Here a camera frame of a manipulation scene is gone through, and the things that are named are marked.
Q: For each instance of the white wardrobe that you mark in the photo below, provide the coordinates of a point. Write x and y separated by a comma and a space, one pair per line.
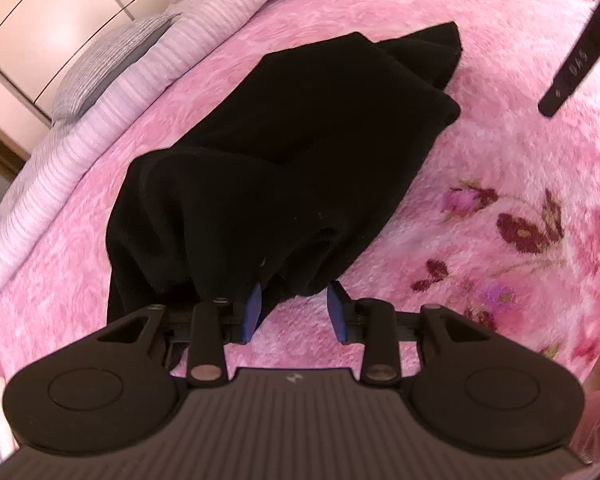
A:
55, 15

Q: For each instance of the lilac striped quilt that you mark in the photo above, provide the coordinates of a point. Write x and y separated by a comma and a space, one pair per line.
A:
145, 90

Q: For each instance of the black garment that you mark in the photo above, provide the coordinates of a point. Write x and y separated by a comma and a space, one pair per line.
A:
280, 160

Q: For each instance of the grey striped pillow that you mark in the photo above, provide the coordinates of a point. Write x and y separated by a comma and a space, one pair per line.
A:
110, 62

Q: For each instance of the pink rose-pattern blanket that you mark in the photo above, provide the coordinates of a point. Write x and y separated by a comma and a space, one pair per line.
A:
490, 160

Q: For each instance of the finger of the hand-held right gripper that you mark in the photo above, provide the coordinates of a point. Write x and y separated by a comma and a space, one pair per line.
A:
575, 67

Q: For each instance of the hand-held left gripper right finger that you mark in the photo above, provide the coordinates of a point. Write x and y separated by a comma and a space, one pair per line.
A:
337, 312

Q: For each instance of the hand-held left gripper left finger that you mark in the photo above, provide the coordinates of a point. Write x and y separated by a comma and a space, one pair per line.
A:
252, 312

